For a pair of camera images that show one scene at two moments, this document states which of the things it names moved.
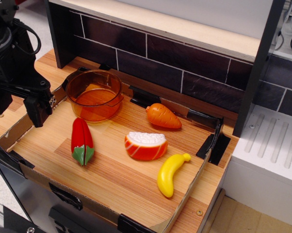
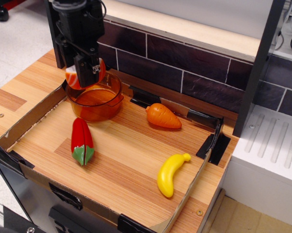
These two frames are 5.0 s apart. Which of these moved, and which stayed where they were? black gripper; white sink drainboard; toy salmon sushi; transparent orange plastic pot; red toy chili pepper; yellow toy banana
Moved: black gripper; toy salmon sushi
Stayed: transparent orange plastic pot; white sink drainboard; yellow toy banana; red toy chili pepper
